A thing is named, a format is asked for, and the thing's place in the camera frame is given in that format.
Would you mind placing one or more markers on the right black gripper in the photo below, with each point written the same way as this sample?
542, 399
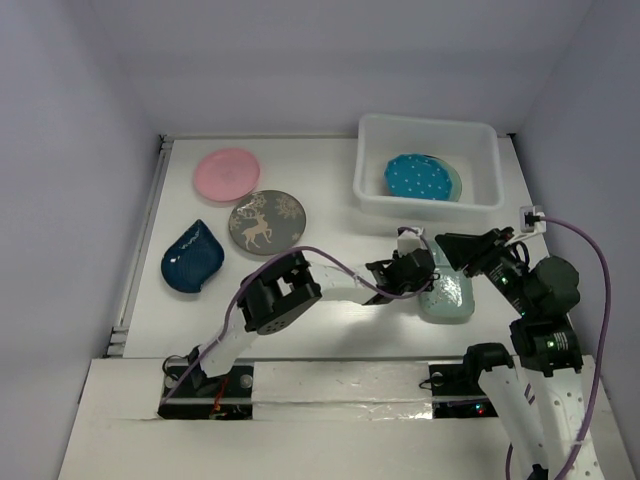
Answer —
462, 248

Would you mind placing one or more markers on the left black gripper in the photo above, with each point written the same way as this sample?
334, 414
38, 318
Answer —
419, 284

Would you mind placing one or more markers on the green rectangular glass plate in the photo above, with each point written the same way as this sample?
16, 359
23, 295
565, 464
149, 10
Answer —
451, 298

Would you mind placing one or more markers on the green flower round plate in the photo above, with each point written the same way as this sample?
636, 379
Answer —
454, 181

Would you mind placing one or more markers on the blue polka dot plate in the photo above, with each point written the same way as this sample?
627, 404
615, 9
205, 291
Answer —
418, 176

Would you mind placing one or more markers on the grey reindeer plate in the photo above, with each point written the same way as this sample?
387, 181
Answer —
267, 222

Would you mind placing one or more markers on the dark blue leaf plate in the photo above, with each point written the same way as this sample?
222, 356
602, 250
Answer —
192, 260

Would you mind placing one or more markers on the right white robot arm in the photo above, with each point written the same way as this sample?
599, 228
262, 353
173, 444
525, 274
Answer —
537, 391

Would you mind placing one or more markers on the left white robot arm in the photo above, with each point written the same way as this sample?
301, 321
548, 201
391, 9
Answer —
284, 288

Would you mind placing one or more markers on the translucent plastic bin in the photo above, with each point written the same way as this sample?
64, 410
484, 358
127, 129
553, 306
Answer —
470, 147

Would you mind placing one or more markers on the pink round plate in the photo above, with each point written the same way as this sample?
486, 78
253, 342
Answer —
227, 174

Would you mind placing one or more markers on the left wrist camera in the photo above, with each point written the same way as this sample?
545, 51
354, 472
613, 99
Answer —
410, 239

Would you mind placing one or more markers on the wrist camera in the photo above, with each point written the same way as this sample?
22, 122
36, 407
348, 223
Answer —
410, 239
531, 224

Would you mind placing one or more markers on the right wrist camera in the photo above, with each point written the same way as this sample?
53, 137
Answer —
531, 224

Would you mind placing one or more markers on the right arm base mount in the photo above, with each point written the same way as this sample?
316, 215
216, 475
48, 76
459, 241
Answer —
455, 389

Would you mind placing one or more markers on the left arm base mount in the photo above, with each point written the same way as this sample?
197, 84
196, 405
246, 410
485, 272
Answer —
224, 398

